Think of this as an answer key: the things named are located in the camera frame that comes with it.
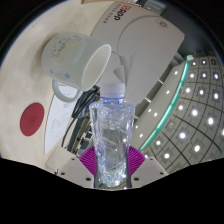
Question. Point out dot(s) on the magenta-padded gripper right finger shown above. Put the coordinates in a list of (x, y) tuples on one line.
[(146, 170)]

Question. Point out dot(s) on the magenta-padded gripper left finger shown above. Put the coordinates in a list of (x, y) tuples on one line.
[(74, 168)]

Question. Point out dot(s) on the clear plastic water bottle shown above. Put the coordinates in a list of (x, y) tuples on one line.
[(111, 133)]

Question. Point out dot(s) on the white printed paper sheet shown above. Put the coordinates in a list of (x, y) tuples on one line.
[(58, 116)]

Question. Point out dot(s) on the flat round red coaster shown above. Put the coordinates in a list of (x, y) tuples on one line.
[(32, 119)]

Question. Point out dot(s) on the square ceiling lights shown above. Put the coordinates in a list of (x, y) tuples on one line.
[(196, 113)]

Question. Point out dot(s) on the white cartoon print mug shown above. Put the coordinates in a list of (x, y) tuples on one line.
[(71, 60)]

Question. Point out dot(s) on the large white cardboard box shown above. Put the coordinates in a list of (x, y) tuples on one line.
[(146, 43)]

